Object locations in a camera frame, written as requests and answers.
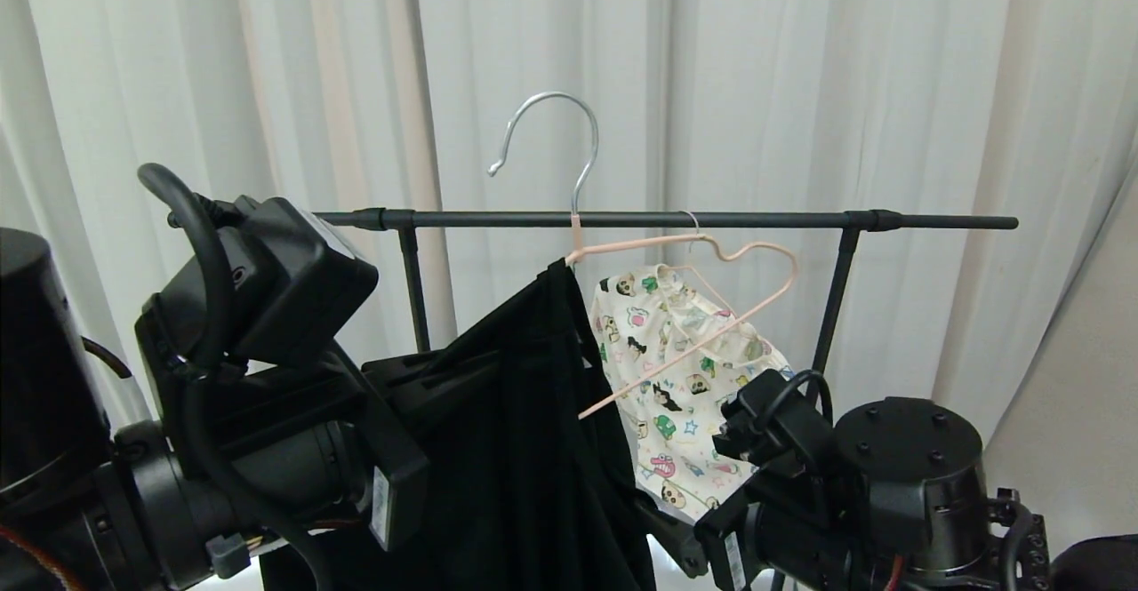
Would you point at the cream printed garment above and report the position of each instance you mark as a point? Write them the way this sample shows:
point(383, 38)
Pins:
point(685, 431)

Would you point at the pink clothes hanger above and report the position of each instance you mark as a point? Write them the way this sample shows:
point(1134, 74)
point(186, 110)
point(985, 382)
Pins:
point(696, 225)
point(577, 235)

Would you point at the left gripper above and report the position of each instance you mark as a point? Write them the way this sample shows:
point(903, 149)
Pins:
point(293, 467)

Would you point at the white curtain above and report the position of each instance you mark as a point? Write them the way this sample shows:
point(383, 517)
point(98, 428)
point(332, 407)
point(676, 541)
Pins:
point(800, 84)

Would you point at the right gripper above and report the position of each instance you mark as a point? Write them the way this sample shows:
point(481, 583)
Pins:
point(782, 538)

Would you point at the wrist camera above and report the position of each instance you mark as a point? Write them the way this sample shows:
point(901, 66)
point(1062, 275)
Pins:
point(773, 431)
point(293, 280)

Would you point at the black clothes rack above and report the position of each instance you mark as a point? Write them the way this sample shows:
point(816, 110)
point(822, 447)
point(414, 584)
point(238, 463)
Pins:
point(756, 219)

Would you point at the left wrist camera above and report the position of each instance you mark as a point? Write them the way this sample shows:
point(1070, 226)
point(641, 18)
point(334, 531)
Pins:
point(293, 280)

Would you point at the black garment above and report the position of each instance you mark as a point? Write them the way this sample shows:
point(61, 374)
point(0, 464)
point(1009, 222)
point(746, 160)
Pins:
point(516, 449)

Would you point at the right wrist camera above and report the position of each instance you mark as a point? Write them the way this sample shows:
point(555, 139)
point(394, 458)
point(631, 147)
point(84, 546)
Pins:
point(773, 431)

